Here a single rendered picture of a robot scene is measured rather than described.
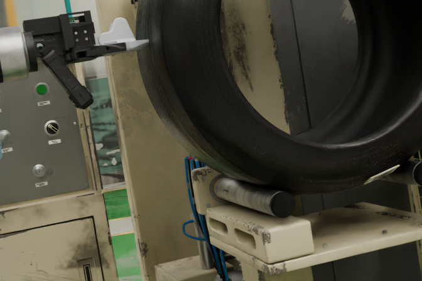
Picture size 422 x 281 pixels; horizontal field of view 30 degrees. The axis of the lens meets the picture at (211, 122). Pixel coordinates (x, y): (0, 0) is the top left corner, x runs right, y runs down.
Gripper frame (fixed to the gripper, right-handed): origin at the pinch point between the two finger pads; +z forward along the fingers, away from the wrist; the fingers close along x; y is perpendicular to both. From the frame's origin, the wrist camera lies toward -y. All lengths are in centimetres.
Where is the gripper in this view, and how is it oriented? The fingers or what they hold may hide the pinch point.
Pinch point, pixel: (142, 46)
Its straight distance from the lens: 140.0
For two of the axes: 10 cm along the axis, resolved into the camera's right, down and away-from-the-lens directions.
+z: 9.4, -1.8, 2.8
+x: -2.8, 0.0, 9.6
